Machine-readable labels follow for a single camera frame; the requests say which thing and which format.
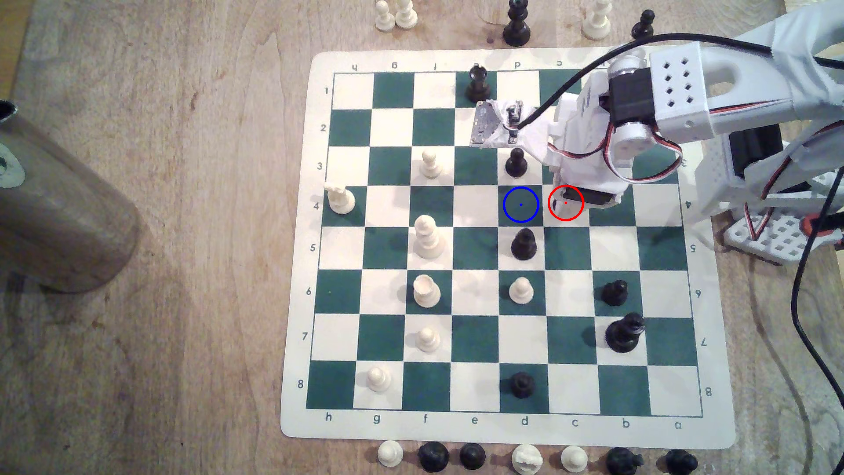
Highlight black orange clamp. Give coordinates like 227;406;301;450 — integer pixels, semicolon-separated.
799;211;844;250

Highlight green white chess mat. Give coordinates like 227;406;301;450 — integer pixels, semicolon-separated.
280;47;737;451

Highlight white perforated base plate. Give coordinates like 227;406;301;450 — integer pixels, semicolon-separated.
724;208;825;265

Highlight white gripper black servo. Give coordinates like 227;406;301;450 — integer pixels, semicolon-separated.
501;73;634;209

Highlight black chess bishop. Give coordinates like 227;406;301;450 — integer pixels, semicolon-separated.
502;0;532;48

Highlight white chess bishop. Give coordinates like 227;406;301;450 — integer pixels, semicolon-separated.
582;0;613;39
324;183;357;216

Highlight white chess knight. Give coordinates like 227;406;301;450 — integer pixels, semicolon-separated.
512;444;544;475

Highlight red white servo wires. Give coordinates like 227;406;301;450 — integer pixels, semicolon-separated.
550;128;683;184

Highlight tall black chess piece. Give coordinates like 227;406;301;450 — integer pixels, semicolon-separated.
604;313;646;354

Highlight black chess rook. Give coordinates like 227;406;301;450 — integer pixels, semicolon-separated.
418;441;450;473

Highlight thick black cable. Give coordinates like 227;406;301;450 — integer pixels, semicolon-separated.
790;214;844;475

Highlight white chess rook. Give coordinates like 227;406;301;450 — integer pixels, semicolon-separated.
413;275;442;309

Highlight black chess knight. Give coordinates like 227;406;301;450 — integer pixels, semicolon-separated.
606;446;644;475

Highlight black camera cable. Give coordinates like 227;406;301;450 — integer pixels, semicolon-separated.
514;38;844;129

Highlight bare circuit board camera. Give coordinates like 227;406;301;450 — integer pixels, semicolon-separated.
469;99;525;147

